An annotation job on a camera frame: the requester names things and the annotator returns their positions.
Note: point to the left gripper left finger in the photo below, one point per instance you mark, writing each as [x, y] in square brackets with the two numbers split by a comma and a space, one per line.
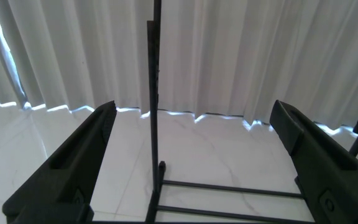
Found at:
[64, 177]

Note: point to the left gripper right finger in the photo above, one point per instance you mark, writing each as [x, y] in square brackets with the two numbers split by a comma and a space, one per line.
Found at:
[331, 180]

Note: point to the black clothes rack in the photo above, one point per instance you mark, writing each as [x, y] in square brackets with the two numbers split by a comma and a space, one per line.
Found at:
[153, 93]

